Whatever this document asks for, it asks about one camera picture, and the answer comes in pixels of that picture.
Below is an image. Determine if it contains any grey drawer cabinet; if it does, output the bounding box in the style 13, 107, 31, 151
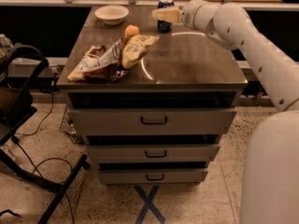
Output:
58, 13, 248, 173

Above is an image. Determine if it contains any wire mesh basket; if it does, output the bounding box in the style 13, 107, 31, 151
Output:
59, 107, 83, 145

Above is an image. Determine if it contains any orange fruit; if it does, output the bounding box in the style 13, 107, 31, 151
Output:
124, 25, 139, 36

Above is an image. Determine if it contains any white bowl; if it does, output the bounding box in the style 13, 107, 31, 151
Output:
95, 5, 129, 25

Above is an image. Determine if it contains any blue pepsi can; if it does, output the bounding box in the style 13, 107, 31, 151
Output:
157, 0, 175, 33

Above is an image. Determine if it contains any clear plastic bottle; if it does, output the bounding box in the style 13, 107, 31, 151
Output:
0, 34, 14, 55

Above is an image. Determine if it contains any blue tape cross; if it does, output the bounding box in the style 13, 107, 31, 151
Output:
135, 185, 165, 224

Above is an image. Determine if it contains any bottom grey drawer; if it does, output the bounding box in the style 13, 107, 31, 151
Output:
98, 168, 208, 185

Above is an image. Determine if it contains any brown white chip bag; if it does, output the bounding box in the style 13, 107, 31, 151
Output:
67, 37, 129, 82

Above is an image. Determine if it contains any yellow chip bag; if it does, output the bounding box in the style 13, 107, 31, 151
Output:
121, 35, 159, 70

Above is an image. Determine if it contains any grey drawer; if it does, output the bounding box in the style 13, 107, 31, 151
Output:
69, 108, 236, 136
87, 144, 220, 163
98, 168, 208, 185

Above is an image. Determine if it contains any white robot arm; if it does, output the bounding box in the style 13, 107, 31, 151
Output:
152, 0, 299, 224

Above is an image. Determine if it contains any top grey drawer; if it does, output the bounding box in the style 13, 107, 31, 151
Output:
69, 108, 236, 136

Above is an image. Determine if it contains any black floor cable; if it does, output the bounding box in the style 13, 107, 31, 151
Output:
12, 75, 76, 224

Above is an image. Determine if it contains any middle grey drawer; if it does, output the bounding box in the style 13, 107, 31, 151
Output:
87, 144, 220, 163

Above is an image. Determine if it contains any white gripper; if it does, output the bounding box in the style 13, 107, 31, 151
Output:
151, 0, 219, 33

